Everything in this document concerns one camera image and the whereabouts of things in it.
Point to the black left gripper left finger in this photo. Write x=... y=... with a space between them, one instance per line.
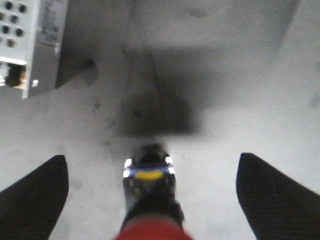
x=31 y=207

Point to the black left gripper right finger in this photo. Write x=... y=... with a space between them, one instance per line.
x=276 y=206

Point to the red mushroom push button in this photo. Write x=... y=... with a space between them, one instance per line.
x=149 y=186

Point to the left perforated metal power supply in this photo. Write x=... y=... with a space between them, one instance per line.
x=31 y=37

